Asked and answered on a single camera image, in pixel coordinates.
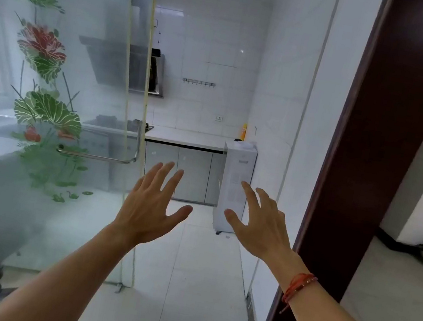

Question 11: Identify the black glass gas stove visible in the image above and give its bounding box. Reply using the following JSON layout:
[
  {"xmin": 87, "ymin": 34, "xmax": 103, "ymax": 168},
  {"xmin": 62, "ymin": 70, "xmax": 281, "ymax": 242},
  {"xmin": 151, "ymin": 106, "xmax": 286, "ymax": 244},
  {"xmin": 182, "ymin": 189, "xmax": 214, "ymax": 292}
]
[{"xmin": 131, "ymin": 120, "xmax": 156, "ymax": 135}]

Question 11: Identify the person's left forearm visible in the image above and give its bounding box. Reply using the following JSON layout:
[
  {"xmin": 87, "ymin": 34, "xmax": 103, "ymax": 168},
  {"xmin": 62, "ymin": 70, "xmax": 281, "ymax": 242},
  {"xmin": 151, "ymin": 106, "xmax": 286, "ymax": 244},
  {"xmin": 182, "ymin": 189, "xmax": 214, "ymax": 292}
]
[{"xmin": 0, "ymin": 205, "xmax": 142, "ymax": 321}]

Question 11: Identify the person's right hand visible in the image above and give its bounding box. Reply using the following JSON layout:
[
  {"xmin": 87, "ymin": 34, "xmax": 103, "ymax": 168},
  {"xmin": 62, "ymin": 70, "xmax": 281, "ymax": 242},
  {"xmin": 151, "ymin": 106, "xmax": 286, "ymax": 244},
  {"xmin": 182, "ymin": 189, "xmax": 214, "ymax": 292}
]
[{"xmin": 214, "ymin": 178, "xmax": 315, "ymax": 281}]

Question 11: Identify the person's left hand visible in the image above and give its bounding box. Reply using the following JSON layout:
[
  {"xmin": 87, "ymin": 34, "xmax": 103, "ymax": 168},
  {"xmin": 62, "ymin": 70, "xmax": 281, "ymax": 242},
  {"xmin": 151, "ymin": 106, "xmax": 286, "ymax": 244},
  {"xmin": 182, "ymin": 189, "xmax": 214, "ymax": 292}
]
[{"xmin": 107, "ymin": 153, "xmax": 201, "ymax": 260}]

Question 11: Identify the tall white appliance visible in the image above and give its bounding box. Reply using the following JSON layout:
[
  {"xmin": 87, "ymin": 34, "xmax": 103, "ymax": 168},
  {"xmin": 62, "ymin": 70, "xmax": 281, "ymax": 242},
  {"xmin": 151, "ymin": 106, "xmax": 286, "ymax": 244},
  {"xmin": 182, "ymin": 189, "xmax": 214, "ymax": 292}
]
[{"xmin": 208, "ymin": 138, "xmax": 260, "ymax": 240}]

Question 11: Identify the white speckled countertop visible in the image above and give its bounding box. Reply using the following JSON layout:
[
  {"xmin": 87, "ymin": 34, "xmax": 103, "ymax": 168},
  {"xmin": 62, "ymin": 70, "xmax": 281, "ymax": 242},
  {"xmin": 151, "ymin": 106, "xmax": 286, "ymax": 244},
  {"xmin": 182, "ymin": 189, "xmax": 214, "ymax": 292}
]
[{"xmin": 78, "ymin": 110, "xmax": 240, "ymax": 157}]

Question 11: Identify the lotus print glass door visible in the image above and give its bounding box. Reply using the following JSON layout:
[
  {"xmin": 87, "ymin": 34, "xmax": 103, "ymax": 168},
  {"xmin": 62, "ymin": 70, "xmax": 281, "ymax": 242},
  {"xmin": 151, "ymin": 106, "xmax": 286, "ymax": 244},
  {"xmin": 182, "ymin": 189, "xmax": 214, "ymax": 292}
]
[{"xmin": 0, "ymin": 0, "xmax": 185, "ymax": 296}]

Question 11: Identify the metal door handle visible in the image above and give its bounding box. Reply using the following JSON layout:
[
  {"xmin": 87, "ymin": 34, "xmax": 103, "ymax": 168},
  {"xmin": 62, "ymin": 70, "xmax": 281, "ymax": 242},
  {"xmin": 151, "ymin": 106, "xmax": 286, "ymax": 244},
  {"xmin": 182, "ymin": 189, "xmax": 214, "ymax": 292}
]
[{"xmin": 56, "ymin": 106, "xmax": 147, "ymax": 168}]

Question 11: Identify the black range hood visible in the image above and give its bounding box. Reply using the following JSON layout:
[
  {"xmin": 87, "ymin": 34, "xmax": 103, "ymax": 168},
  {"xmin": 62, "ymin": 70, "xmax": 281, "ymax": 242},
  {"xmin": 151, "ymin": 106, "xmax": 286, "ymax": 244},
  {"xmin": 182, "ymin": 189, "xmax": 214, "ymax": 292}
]
[{"xmin": 71, "ymin": 0, "xmax": 179, "ymax": 99}]

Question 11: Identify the metal wall hook rail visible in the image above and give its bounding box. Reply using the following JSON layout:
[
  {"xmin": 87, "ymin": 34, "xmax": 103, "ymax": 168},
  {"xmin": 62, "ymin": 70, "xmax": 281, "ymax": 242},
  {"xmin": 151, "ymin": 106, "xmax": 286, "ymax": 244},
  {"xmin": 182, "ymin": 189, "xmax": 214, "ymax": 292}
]
[{"xmin": 181, "ymin": 77, "xmax": 217, "ymax": 89}]

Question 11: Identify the red string bracelet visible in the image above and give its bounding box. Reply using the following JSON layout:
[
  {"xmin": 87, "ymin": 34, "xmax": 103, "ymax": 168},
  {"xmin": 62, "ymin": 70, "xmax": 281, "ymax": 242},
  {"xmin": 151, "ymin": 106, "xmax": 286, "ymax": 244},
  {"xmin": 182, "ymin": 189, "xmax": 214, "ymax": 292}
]
[{"xmin": 277, "ymin": 268, "xmax": 319, "ymax": 320}]

